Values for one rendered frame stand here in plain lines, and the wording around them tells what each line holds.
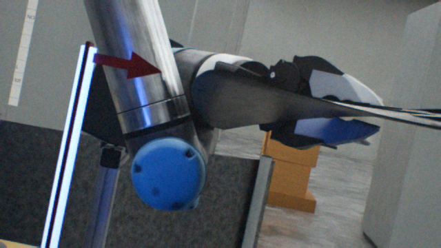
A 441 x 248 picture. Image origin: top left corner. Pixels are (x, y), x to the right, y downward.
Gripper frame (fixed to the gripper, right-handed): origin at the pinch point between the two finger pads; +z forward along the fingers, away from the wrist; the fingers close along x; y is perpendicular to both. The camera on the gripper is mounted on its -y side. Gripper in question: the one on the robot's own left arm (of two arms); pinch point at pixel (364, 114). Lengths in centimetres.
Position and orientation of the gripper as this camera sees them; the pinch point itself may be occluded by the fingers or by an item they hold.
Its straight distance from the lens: 73.5
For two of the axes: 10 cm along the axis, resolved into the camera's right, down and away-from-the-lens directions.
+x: -2.9, 9.6, -0.1
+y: 7.4, 2.3, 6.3
